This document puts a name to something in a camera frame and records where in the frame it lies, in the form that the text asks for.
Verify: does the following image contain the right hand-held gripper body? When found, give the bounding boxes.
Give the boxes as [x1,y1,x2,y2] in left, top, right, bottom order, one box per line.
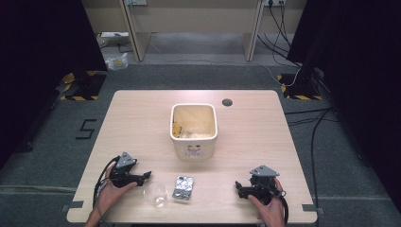
[249,165,282,202]

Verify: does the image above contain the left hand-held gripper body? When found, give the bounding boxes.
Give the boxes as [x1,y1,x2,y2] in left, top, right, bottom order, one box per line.
[109,151,144,188]

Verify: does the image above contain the clear plastic cup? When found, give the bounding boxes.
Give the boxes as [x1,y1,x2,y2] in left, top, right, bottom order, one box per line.
[143,182,169,209]

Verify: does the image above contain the silver foil packet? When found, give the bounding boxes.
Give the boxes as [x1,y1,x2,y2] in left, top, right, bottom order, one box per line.
[171,175,195,201]

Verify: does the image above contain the white square bin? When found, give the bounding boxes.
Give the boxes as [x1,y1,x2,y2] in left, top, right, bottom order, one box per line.
[169,103,218,163]

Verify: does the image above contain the person's right hand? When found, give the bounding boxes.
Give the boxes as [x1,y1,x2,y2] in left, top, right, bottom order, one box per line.
[248,178,287,226]

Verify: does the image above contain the person's left hand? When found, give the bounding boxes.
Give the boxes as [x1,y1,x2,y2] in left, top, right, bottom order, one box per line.
[94,165,138,218]

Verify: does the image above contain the yellow wrapper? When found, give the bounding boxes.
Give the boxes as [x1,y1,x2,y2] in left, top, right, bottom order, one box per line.
[171,121,183,139]

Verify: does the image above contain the grey tape strip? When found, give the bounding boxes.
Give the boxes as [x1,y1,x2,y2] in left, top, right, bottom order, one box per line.
[302,203,324,213]
[61,201,84,213]

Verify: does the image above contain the black stand base striped tape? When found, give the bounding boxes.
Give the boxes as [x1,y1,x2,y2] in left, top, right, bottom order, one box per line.
[60,70,107,102]
[277,73,324,101]

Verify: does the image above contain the clear plastic bag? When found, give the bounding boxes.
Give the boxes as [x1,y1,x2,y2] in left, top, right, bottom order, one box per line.
[104,52,130,71]

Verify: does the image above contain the white power strip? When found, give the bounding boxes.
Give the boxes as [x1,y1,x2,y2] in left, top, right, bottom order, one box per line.
[99,31,131,40]

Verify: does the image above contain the black curtain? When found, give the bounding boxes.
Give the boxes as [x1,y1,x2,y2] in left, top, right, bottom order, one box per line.
[287,0,401,216]
[0,0,108,168]

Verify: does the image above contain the beige wooden desk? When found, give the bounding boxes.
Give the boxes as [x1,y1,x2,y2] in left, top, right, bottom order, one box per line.
[80,0,308,62]

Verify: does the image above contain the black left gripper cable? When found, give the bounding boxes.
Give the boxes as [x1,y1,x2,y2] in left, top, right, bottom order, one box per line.
[93,155,121,209]

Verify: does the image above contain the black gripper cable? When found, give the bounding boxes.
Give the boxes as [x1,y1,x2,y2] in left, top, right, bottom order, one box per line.
[93,155,121,209]
[268,185,289,225]

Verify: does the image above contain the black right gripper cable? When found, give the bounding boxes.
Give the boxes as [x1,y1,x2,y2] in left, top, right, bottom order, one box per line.
[268,185,289,225]

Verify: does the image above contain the black floor cables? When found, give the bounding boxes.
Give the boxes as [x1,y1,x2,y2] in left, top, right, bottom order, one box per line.
[283,107,340,227]

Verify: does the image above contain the black cables from wall socket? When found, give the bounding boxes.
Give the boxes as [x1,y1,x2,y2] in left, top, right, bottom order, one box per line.
[256,3,302,69]

